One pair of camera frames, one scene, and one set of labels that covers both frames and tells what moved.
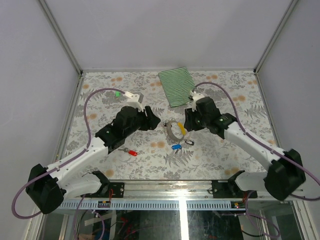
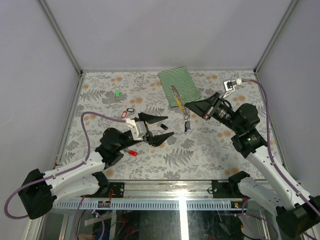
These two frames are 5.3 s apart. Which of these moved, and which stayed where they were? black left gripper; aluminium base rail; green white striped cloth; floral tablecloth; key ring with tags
Moved: black left gripper; key ring with tags
Stayed: green white striped cloth; aluminium base rail; floral tablecloth
